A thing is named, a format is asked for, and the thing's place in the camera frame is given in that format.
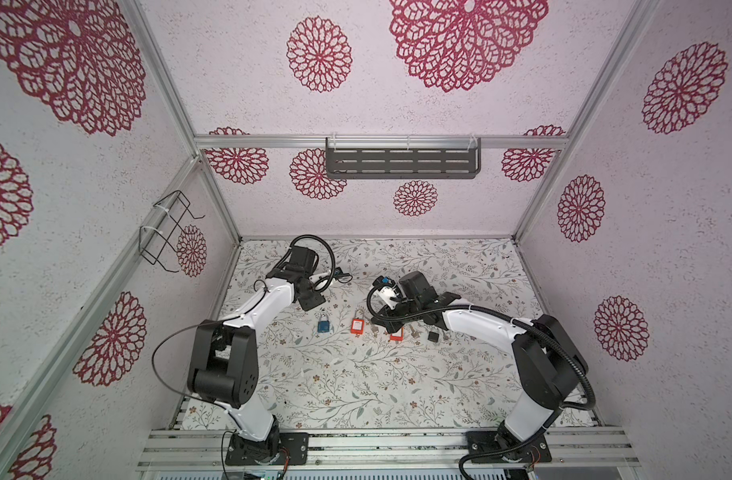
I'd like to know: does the aluminium front rail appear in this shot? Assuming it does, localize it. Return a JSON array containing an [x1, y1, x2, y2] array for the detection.
[[136, 427, 640, 472]]

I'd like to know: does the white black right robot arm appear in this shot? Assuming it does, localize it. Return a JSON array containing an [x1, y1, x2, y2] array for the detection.
[[366, 271, 597, 471]]

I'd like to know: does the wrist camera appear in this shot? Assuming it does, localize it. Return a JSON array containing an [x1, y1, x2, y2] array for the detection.
[[373, 276, 404, 310], [313, 267, 353, 287]]

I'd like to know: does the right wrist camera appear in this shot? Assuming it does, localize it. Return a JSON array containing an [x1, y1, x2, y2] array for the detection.
[[373, 276, 404, 310]]

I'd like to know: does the black wire wall basket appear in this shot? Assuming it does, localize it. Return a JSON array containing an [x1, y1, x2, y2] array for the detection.
[[137, 190, 208, 278]]

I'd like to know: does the grey metal wall shelf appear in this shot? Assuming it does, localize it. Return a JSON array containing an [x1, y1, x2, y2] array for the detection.
[[324, 137, 482, 180]]

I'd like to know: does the blue padlock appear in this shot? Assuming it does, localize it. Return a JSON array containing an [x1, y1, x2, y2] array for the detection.
[[316, 312, 331, 334]]

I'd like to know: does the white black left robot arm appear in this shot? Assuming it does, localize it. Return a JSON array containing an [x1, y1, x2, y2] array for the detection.
[[151, 234, 336, 463]]

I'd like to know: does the red padlock with warning label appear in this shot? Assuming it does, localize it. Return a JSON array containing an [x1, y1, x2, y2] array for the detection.
[[350, 309, 365, 335]]

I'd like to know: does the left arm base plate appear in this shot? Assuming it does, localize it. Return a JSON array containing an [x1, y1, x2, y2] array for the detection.
[[225, 432, 310, 467]]

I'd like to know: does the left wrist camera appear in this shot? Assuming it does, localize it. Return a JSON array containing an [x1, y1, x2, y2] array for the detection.
[[313, 267, 353, 287]]

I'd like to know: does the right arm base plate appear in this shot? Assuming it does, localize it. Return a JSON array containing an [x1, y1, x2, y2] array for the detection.
[[465, 429, 552, 465]]

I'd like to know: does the red padlock with property label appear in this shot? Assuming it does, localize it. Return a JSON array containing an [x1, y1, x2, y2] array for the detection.
[[389, 329, 404, 342]]

